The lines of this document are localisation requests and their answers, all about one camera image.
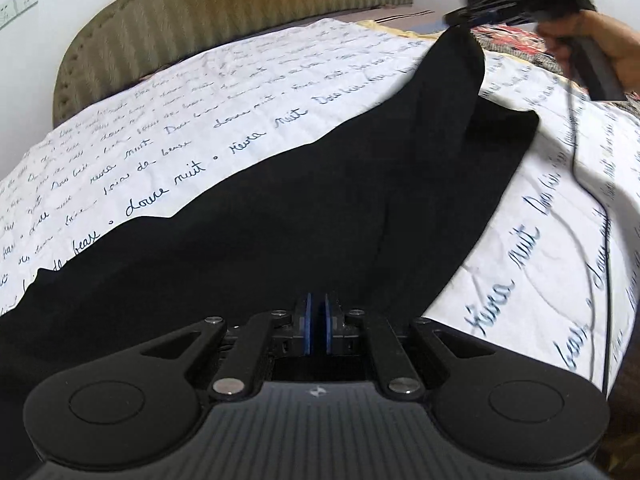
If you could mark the white wall switch plate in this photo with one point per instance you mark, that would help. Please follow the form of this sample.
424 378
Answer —
15 7

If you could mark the olive striped headboard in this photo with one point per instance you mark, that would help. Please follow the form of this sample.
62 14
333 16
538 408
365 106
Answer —
200 10

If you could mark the white script-print bedsheet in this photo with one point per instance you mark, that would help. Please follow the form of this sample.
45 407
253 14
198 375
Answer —
200 110

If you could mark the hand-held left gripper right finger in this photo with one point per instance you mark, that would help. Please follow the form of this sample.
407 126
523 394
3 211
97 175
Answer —
330 327

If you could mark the yellow blanket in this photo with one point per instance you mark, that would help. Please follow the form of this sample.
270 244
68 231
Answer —
380 26

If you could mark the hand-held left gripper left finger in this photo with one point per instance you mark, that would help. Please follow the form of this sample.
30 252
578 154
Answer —
308 327

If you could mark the black pants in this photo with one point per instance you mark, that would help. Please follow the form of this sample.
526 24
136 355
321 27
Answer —
250 235

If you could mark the red patterned cloth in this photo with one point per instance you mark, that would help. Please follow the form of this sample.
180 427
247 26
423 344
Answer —
515 42

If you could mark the person's right hand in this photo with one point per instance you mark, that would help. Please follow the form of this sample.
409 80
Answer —
620 45

